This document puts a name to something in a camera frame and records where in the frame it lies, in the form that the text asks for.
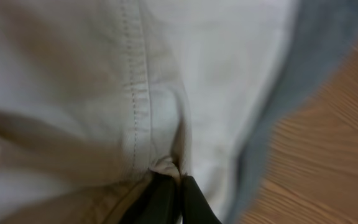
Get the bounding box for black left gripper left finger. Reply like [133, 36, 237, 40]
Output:
[119, 172, 178, 224]

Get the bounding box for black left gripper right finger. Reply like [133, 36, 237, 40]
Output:
[181, 175, 222, 224]

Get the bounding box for beige cotton shorts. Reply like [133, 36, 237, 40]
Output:
[0, 0, 300, 223]

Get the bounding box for light blue garment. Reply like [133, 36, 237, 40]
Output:
[224, 0, 358, 223]

